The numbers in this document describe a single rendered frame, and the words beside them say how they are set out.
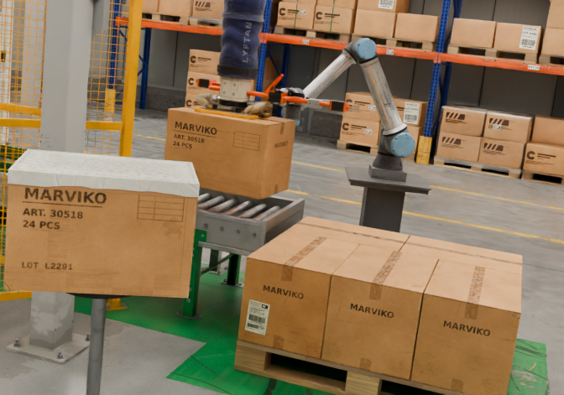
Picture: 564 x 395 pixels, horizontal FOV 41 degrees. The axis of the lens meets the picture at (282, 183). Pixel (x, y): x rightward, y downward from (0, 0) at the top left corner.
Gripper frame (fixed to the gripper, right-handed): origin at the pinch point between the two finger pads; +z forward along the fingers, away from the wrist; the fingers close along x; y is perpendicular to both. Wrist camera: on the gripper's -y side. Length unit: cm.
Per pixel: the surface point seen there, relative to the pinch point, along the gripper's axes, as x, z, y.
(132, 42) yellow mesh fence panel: 21, 46, 67
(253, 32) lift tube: 32.9, 4.3, 18.8
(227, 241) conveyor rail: -75, 36, 10
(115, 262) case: -47, 176, -5
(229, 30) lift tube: 32.4, 9.5, 30.3
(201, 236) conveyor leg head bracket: -75, 36, 24
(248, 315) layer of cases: -94, 81, -21
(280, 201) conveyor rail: -63, -29, 3
